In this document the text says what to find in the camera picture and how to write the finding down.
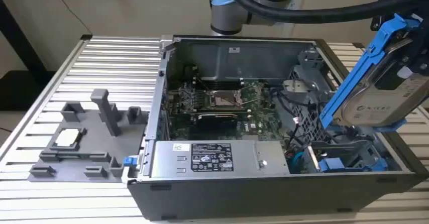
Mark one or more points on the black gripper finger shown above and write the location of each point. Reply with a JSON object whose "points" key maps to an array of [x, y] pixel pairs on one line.
{"points": [[420, 58]]}

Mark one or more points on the hard disk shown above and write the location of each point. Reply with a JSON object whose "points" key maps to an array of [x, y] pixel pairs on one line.
{"points": [[332, 164], [379, 101]]}

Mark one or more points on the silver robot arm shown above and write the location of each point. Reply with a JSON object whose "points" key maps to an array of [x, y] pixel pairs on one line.
{"points": [[228, 15]]}

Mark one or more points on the grey metal disk bay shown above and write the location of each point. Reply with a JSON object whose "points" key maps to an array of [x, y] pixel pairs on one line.
{"points": [[308, 123]]}

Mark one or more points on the green motherboard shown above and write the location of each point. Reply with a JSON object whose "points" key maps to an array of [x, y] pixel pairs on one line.
{"points": [[265, 123]]}

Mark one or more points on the CPU socket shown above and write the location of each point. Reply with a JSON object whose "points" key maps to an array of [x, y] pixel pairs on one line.
{"points": [[222, 101]]}

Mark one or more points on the black graphics card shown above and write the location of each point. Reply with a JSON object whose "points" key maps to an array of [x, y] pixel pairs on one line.
{"points": [[214, 126]]}

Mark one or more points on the black open PC case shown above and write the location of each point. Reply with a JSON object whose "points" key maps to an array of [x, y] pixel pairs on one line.
{"points": [[234, 199]]}

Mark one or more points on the silver power supply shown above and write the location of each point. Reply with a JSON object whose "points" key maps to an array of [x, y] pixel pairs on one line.
{"points": [[167, 158]]}

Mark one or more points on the blue case latch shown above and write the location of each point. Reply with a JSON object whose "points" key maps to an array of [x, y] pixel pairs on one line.
{"points": [[129, 161]]}

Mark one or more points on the grey parts rack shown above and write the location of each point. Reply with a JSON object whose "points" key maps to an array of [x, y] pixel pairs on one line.
{"points": [[97, 143]]}

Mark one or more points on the silver CPU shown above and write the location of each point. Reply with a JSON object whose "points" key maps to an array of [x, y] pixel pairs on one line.
{"points": [[67, 136]]}

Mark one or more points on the silver metal bracket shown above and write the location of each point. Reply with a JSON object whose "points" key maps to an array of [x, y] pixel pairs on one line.
{"points": [[298, 86]]}

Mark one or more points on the black furniture frame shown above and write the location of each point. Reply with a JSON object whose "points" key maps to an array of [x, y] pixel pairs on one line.
{"points": [[20, 88]]}

